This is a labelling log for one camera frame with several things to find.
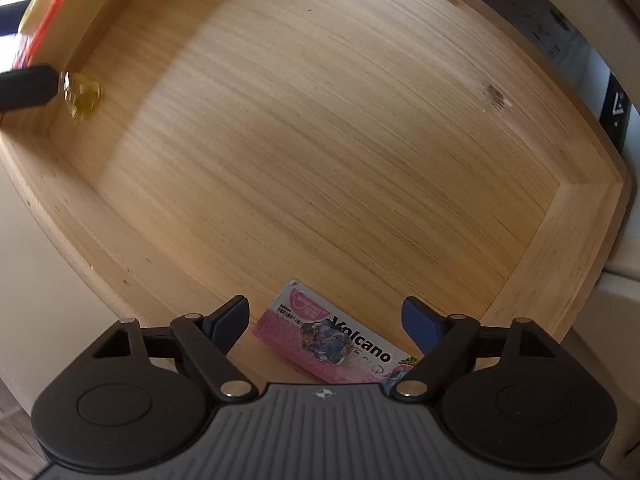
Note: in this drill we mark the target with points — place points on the wooden drawer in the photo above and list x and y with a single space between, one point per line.
325 160

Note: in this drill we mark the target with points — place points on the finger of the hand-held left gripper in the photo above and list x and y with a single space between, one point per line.
12 19
25 87

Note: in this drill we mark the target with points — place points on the black printed label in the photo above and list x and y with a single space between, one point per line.
617 110

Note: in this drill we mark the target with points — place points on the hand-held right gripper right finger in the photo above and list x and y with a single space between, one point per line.
421 319

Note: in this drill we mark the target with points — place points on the pink printed box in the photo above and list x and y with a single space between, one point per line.
310 331

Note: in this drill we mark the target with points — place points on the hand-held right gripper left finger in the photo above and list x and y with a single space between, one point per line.
232 314

